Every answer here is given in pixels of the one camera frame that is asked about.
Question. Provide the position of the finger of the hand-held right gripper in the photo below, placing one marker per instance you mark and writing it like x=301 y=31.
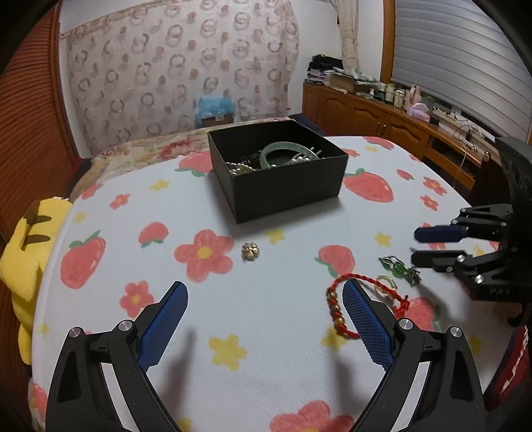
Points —
x=436 y=259
x=436 y=234

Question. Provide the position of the wooden sideboard cabinet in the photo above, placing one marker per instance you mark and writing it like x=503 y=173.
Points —
x=374 y=120

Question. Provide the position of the yellow plush toy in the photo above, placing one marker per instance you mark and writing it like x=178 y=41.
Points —
x=25 y=266

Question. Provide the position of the cardboard tray with cloth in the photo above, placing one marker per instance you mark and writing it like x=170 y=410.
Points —
x=349 y=81

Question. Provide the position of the pink bottle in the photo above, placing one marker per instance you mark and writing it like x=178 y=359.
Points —
x=412 y=94

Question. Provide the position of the small cardboard box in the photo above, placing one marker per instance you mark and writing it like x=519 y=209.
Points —
x=216 y=120

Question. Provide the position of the row of cosmetic bottles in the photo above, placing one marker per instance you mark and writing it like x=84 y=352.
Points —
x=390 y=94

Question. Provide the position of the circle pattern sheer curtain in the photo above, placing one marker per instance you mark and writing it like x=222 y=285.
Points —
x=166 y=62

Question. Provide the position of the dark red printed blanket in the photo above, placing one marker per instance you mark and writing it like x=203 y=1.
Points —
x=511 y=374

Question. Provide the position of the floral bed sheet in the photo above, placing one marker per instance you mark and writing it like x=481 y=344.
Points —
x=145 y=149

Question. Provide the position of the gold flower brooch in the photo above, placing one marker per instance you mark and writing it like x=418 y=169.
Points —
x=250 y=251

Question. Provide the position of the green cup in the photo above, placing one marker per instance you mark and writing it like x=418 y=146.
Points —
x=427 y=102

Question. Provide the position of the tied beige drape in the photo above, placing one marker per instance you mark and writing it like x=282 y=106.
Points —
x=348 y=37

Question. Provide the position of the grey window blind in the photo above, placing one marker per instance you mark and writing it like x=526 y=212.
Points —
x=457 y=54

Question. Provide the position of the black box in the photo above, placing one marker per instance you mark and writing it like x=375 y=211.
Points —
x=291 y=195

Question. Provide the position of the white power strip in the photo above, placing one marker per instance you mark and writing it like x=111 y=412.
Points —
x=448 y=115

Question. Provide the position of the strawberry print white blanket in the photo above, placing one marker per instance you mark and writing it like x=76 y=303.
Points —
x=270 y=365

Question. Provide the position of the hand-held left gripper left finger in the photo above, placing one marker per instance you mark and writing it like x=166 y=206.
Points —
x=162 y=328

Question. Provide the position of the wooden slatted wardrobe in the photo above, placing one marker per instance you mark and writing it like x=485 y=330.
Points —
x=37 y=124

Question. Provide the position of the silver pearl hair comb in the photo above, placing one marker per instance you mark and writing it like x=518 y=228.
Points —
x=316 y=153

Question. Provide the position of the pale green jade bangle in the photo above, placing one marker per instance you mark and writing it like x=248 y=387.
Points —
x=286 y=144

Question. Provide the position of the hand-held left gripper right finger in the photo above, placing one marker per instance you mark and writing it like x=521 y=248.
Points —
x=368 y=328

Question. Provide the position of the blue plastic bag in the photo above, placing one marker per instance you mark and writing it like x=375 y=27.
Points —
x=215 y=106

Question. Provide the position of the stack of folded clothes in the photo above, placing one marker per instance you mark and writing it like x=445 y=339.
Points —
x=324 y=68

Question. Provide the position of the pink tissue pack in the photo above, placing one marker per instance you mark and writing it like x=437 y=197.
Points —
x=417 y=112

